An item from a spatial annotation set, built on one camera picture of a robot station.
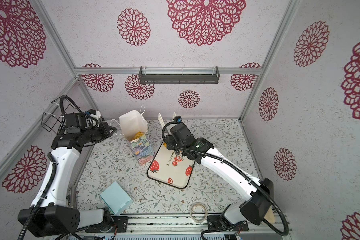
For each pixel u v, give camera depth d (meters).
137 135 0.92
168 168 0.94
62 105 0.54
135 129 1.02
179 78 0.88
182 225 0.75
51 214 0.37
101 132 0.64
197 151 0.49
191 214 0.76
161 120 0.73
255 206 0.38
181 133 0.52
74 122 0.54
